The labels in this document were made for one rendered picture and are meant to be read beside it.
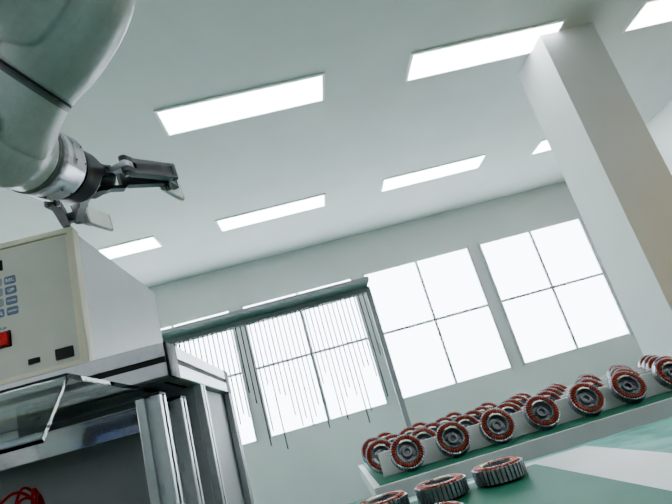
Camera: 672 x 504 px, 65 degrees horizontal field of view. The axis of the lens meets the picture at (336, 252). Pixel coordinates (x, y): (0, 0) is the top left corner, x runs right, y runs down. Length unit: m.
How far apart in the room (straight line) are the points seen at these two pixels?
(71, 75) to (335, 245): 6.83
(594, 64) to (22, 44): 4.34
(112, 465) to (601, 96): 4.17
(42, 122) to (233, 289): 6.72
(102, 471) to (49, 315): 0.25
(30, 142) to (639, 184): 4.00
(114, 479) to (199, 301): 6.52
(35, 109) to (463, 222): 7.29
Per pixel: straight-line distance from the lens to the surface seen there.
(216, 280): 7.39
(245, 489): 1.12
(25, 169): 0.67
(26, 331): 0.83
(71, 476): 0.92
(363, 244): 7.40
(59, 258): 0.84
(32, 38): 0.63
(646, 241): 4.14
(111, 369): 0.74
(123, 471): 0.89
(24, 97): 0.64
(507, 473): 1.22
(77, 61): 0.65
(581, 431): 1.86
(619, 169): 4.28
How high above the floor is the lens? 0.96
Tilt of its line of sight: 17 degrees up
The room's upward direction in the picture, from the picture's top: 16 degrees counter-clockwise
